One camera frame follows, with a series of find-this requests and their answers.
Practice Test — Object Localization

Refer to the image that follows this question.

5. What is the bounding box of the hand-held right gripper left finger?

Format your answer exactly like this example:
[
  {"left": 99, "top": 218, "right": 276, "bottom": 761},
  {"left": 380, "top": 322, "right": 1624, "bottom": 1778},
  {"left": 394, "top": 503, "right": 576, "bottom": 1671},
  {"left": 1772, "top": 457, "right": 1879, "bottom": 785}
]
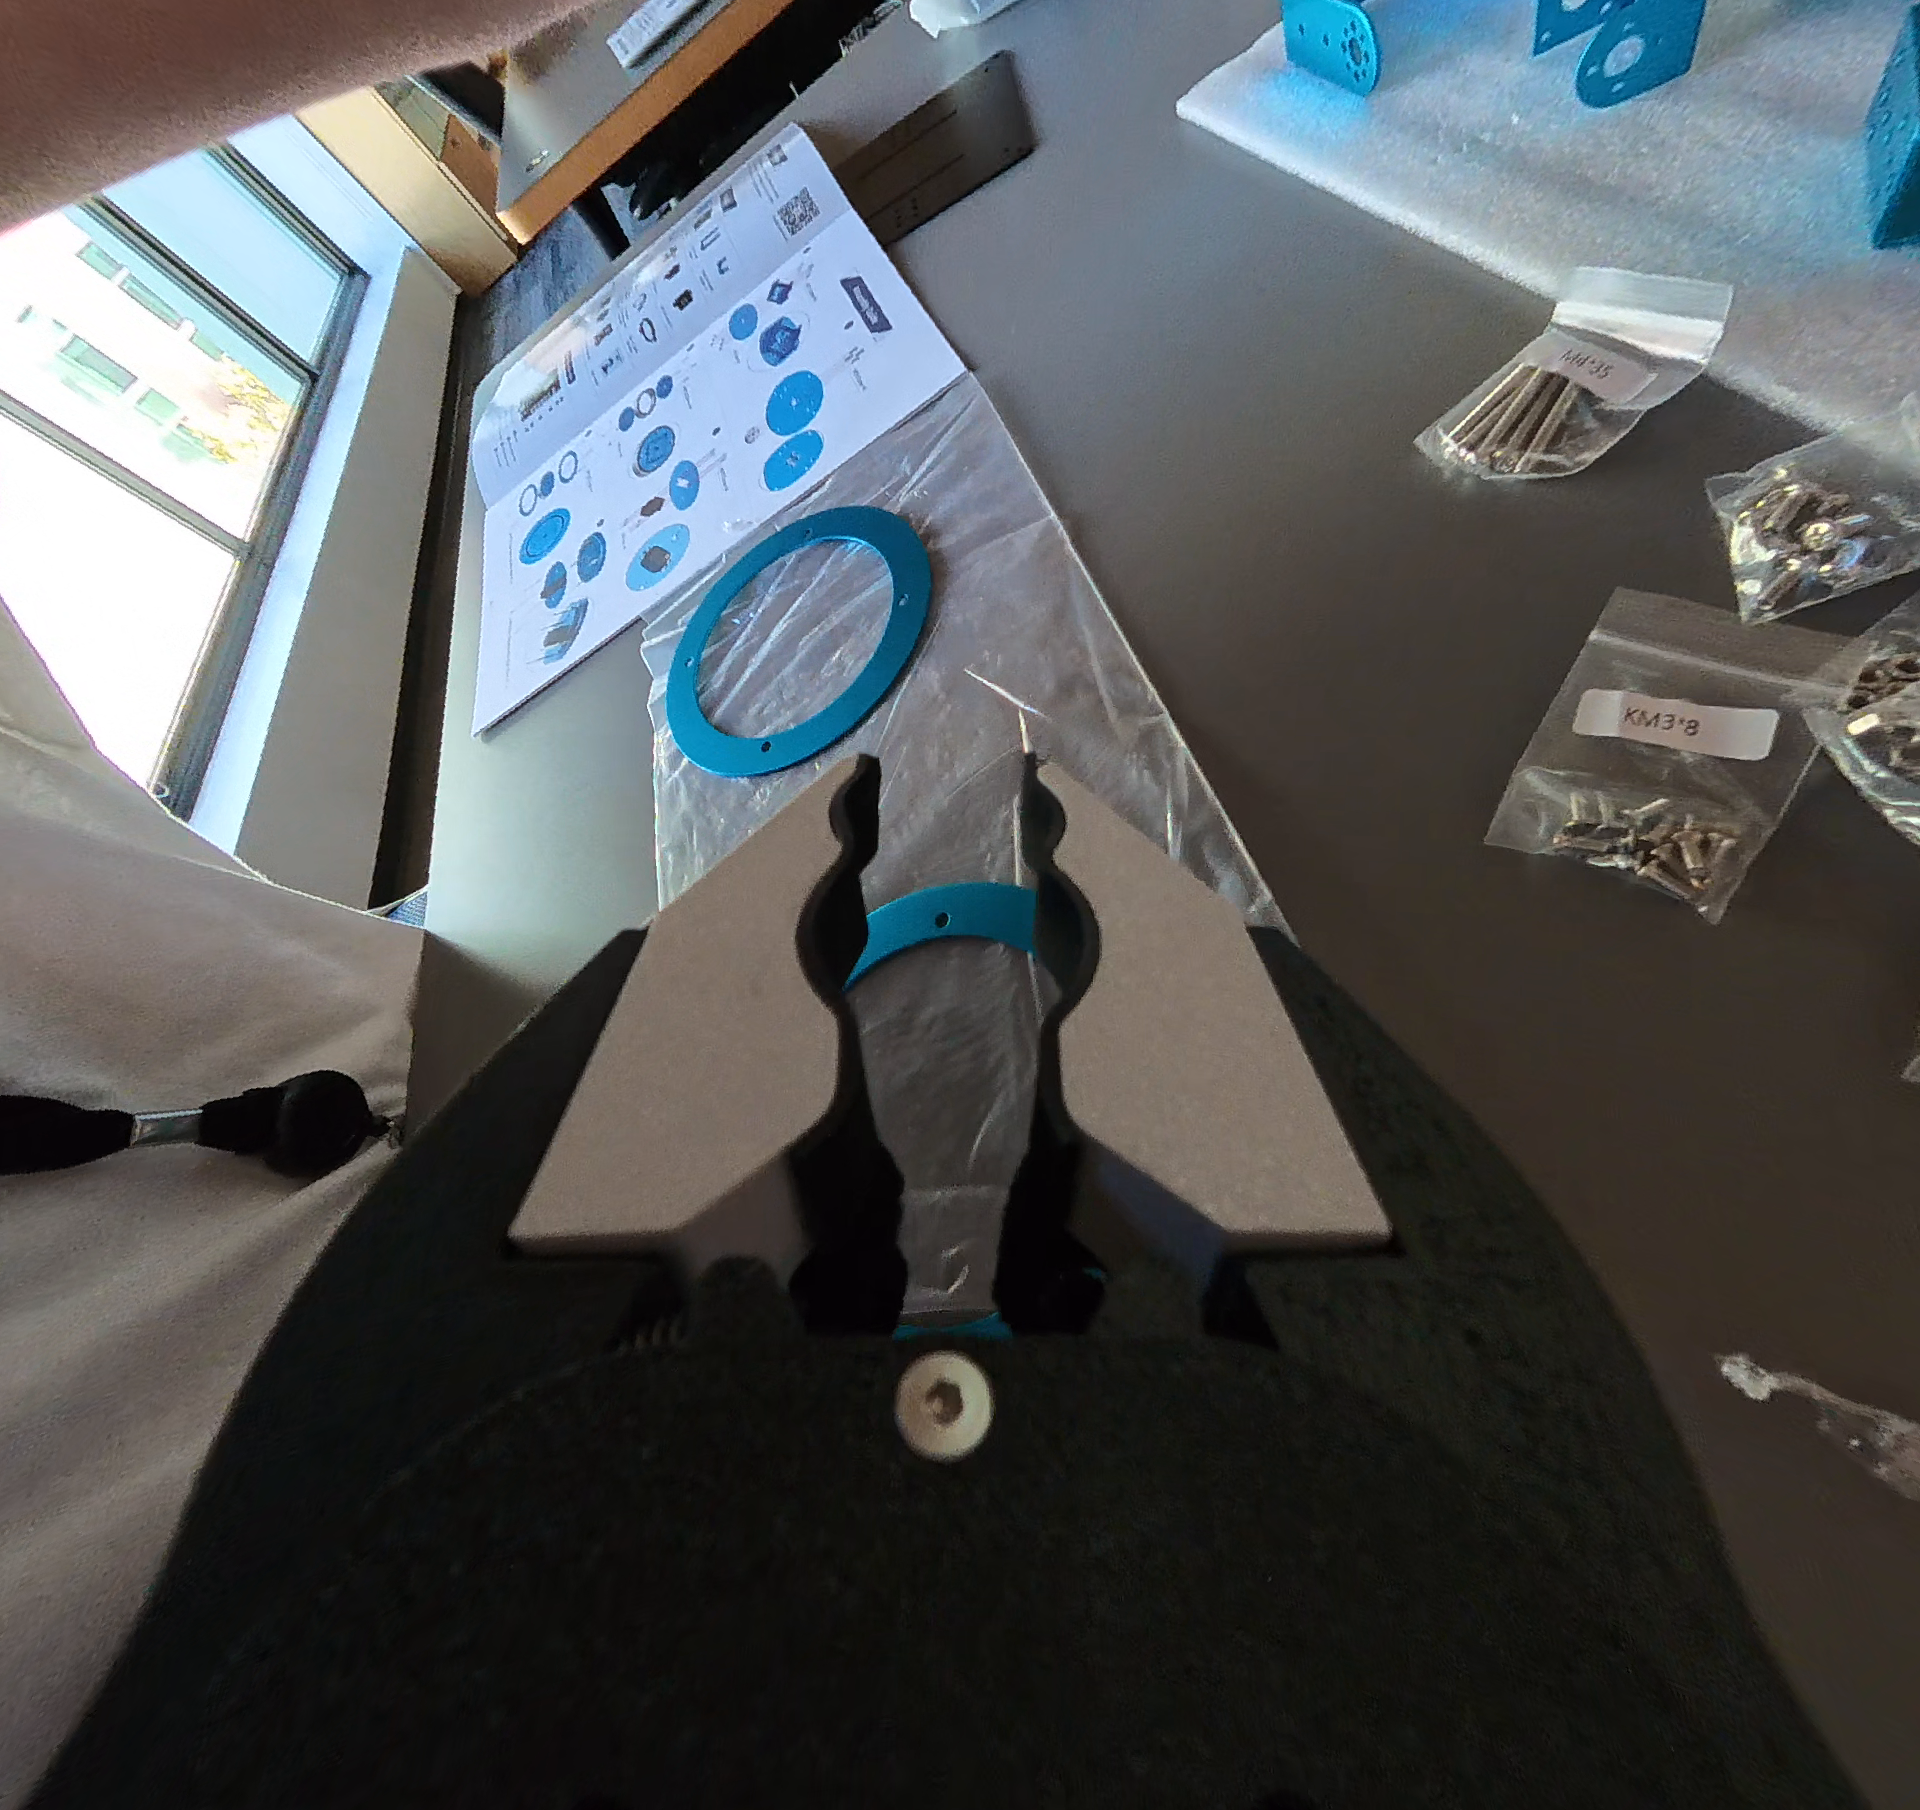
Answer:
[{"left": 507, "top": 754, "right": 911, "bottom": 1332}]

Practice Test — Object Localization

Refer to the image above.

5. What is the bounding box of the black lanyard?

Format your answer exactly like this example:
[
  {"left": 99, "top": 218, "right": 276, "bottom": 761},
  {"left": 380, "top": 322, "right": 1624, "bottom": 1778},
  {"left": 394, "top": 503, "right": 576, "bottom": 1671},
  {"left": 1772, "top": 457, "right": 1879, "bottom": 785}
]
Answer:
[{"left": 0, "top": 1069, "right": 404, "bottom": 1182}]

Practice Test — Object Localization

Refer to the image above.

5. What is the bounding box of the office desk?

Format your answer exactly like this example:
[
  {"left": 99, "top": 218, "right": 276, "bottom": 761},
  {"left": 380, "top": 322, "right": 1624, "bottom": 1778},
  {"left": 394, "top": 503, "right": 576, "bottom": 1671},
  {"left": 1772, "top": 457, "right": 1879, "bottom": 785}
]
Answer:
[{"left": 495, "top": 0, "right": 903, "bottom": 243}]

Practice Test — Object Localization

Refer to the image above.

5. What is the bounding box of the small blue U bracket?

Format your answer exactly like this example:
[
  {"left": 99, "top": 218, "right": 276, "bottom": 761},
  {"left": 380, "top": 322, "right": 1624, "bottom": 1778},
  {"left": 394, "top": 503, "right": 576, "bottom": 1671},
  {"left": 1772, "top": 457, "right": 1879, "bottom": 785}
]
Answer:
[{"left": 1533, "top": 0, "right": 1716, "bottom": 111}]

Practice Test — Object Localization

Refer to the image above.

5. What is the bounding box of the clear plastic bag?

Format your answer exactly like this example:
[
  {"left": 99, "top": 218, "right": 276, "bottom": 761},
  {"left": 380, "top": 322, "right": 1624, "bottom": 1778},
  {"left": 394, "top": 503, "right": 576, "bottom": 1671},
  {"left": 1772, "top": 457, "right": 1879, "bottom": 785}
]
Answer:
[{"left": 637, "top": 392, "right": 1296, "bottom": 1340}]

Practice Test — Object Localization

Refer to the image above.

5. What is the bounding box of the large window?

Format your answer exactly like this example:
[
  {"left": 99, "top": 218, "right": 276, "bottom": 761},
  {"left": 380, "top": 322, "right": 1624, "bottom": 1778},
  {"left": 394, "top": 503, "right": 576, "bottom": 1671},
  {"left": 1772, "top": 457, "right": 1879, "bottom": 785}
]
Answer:
[{"left": 0, "top": 143, "right": 373, "bottom": 818}]

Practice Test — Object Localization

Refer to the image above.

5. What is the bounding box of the grey desk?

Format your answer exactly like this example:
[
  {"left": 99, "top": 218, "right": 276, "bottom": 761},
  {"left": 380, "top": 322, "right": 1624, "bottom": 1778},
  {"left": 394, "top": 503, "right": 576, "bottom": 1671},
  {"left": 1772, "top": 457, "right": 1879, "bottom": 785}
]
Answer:
[{"left": 367, "top": 0, "right": 1920, "bottom": 1810}]

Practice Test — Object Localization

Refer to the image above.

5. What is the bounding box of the open printed instruction manual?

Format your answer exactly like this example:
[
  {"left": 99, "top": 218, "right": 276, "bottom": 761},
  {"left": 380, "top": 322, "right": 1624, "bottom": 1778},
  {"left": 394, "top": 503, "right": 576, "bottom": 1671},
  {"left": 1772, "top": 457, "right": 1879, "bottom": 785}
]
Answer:
[{"left": 469, "top": 122, "right": 971, "bottom": 740}]

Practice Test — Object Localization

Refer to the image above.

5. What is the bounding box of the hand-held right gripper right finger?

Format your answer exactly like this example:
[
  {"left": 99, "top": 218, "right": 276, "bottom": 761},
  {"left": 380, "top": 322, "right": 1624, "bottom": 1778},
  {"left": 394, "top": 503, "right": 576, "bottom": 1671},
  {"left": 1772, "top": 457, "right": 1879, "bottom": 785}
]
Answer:
[{"left": 997, "top": 760, "right": 1394, "bottom": 1332}]

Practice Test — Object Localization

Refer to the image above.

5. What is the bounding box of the blue metal ring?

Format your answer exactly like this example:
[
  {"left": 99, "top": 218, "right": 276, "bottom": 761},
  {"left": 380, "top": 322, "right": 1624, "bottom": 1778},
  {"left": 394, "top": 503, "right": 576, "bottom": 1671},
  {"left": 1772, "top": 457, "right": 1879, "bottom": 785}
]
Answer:
[
  {"left": 840, "top": 884, "right": 1120, "bottom": 1343},
  {"left": 671, "top": 503, "right": 937, "bottom": 779}
]

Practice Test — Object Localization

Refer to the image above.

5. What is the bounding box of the torn clear plastic scrap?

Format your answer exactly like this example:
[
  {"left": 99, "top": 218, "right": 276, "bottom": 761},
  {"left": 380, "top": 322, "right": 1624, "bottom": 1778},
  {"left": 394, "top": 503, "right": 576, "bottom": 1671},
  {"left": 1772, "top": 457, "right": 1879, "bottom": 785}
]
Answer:
[{"left": 1715, "top": 1352, "right": 1920, "bottom": 1500}]

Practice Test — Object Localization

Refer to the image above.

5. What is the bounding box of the pile of small hardware bags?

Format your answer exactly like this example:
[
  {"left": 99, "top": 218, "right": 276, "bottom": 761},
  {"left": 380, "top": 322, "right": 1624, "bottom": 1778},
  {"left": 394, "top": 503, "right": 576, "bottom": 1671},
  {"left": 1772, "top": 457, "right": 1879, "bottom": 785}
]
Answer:
[{"left": 1416, "top": 263, "right": 1920, "bottom": 928}]

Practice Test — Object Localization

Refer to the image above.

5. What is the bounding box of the blue box servo bracket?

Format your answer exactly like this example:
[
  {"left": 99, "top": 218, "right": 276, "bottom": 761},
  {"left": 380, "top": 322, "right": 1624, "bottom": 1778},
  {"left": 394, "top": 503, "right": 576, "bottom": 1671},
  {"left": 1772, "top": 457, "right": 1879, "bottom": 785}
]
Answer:
[{"left": 1865, "top": 35, "right": 1920, "bottom": 256}]

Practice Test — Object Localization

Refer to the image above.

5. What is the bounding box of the white foam sheet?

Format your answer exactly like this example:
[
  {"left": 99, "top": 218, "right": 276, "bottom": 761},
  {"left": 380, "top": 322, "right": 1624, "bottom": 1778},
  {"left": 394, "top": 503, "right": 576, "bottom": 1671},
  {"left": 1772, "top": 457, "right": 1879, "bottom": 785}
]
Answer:
[{"left": 1176, "top": 0, "right": 1920, "bottom": 440}]

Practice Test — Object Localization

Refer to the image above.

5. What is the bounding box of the person's light shirt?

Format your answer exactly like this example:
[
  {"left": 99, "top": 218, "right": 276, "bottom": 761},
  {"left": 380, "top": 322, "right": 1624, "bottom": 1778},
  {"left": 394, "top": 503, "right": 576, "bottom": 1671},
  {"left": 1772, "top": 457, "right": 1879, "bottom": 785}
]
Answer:
[{"left": 0, "top": 722, "right": 423, "bottom": 1810}]

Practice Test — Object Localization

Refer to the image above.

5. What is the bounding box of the black desk cable cover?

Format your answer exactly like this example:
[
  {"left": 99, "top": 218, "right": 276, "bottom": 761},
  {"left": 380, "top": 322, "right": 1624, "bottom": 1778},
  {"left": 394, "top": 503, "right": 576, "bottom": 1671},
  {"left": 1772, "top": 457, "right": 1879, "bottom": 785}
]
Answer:
[{"left": 829, "top": 51, "right": 1041, "bottom": 239}]

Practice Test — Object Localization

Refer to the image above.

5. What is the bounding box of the person's left forearm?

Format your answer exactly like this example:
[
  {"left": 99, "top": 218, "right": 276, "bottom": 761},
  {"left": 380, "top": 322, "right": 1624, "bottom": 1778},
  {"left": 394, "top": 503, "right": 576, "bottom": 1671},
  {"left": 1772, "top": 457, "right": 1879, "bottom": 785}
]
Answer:
[{"left": 0, "top": 0, "right": 783, "bottom": 238}]

